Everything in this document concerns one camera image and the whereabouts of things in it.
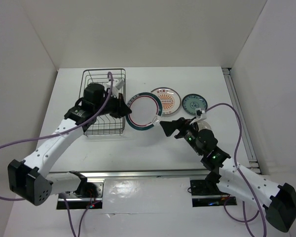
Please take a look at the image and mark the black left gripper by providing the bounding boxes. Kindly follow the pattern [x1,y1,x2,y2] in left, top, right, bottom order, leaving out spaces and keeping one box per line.
[94,91,131,118]

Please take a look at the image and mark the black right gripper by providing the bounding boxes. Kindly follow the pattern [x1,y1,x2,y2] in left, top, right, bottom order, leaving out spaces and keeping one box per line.
[159,117,203,156]

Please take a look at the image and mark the green red rimmed plate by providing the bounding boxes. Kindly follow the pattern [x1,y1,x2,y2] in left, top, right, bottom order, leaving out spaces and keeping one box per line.
[126,92,163,131]

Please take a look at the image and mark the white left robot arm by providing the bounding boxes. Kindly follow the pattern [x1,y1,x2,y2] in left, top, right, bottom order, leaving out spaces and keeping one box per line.
[8,83,131,206]

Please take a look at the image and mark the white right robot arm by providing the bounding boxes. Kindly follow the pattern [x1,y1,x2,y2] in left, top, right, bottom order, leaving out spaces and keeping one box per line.
[160,118,296,233]

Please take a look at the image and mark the small beige speckled dish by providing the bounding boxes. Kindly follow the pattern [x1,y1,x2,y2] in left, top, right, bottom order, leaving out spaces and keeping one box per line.
[197,120,212,131]

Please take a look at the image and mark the orange sunburst plate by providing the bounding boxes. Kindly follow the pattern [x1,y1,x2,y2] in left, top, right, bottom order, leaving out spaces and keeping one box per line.
[151,87,181,116]

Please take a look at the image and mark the small blue patterned plate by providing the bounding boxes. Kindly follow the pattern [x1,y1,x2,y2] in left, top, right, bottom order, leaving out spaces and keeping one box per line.
[182,94,208,115]

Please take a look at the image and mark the metal wire dish rack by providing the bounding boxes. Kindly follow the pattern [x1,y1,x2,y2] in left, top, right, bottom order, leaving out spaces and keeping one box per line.
[78,68,126,137]

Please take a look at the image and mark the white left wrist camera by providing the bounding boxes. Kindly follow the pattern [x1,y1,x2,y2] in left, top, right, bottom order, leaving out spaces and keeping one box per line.
[111,78,125,98]

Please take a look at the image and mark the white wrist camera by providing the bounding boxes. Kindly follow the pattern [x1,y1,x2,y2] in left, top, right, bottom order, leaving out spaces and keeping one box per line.
[111,78,125,98]
[190,108,207,125]

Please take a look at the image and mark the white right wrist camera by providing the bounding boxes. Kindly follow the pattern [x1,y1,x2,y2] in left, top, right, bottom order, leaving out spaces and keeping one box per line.
[190,108,207,125]

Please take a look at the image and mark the aluminium front rail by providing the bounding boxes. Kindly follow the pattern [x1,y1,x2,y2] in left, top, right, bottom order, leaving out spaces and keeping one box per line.
[43,168,213,180]

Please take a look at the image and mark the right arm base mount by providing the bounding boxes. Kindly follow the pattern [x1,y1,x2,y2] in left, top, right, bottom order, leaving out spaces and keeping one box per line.
[187,179,237,207]

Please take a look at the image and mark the aluminium side rail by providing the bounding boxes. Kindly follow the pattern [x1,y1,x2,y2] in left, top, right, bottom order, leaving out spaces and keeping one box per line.
[222,68,261,175]

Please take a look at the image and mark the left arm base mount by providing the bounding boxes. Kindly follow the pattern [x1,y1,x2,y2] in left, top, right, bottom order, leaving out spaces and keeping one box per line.
[64,179,104,210]

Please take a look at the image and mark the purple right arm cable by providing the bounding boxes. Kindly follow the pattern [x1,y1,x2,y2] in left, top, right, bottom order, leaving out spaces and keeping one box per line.
[204,103,267,237]

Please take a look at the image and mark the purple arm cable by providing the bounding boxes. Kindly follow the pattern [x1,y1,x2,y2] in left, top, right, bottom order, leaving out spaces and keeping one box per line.
[0,71,114,201]
[204,103,267,237]

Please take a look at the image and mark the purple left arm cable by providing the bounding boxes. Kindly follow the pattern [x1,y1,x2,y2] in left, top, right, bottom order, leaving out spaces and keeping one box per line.
[0,71,114,201]

